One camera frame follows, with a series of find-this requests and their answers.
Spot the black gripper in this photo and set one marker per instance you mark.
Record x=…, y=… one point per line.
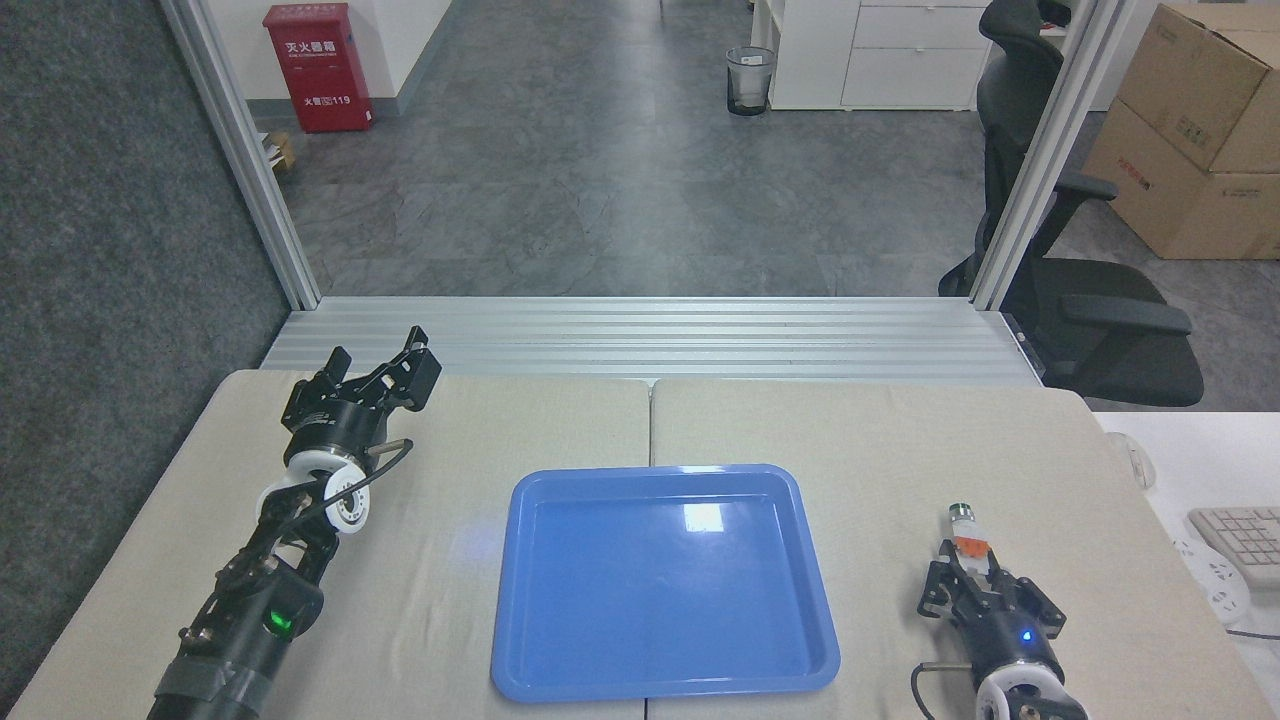
x=335, y=428
x=1005, y=635

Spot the white and orange switch part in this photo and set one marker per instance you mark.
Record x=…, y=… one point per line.
x=968, y=535

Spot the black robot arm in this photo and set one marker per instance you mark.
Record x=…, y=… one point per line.
x=1025, y=700
x=258, y=625

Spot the blue plastic tray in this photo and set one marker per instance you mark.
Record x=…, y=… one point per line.
x=665, y=585

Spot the white computer mouse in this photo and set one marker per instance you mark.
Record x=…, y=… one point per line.
x=1133, y=460

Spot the white power strip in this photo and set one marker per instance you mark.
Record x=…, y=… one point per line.
x=1215, y=585

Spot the small box with papers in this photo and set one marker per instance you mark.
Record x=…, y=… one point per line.
x=278, y=150

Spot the white computer keyboard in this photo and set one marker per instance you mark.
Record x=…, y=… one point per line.
x=1245, y=540

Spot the black office chair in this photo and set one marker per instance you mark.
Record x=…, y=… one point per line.
x=1100, y=330

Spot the red fire extinguisher box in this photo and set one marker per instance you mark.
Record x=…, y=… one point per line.
x=318, y=68

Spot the large flat-standing cardboard box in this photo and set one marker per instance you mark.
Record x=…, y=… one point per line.
x=1160, y=195

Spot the white drawer cabinet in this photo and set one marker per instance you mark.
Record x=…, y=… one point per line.
x=880, y=55

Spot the tilted cardboard box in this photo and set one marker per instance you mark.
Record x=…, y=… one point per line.
x=1205, y=80

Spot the silver aluminium post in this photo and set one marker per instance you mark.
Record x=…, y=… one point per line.
x=1045, y=150
x=250, y=160

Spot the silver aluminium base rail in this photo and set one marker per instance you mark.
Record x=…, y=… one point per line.
x=640, y=338

